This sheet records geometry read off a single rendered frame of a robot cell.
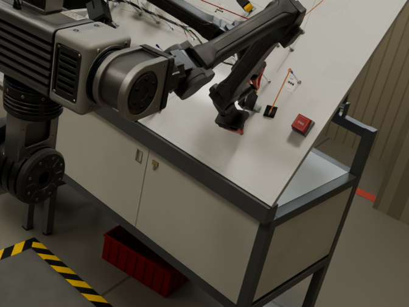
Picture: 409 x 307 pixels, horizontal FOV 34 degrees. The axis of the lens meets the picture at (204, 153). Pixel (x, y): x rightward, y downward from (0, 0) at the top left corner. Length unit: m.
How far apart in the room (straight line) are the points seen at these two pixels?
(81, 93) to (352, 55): 1.17
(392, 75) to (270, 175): 2.50
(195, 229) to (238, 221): 0.23
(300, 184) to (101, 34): 1.31
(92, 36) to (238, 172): 1.03
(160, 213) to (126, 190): 0.20
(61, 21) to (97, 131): 1.39
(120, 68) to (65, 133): 1.65
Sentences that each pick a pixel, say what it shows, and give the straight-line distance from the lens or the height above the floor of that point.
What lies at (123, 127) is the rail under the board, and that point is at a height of 0.82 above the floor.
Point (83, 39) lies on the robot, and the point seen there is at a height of 1.53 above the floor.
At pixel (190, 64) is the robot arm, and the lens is 1.46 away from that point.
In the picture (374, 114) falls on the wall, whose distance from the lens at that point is 4.70.
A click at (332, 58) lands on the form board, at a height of 1.29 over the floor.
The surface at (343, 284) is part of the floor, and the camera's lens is 3.45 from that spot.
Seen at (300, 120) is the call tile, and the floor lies 1.12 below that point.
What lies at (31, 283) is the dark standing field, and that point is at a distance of 3.03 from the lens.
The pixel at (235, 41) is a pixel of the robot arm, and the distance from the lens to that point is 1.56.
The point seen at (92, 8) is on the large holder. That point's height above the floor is 1.17.
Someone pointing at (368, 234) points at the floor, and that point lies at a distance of 3.91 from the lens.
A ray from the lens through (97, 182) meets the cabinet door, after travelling 2.84.
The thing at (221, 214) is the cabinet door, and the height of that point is 0.71.
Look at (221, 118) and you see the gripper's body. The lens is 2.19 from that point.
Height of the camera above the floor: 1.99
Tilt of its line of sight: 28 degrees down
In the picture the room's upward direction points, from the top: 13 degrees clockwise
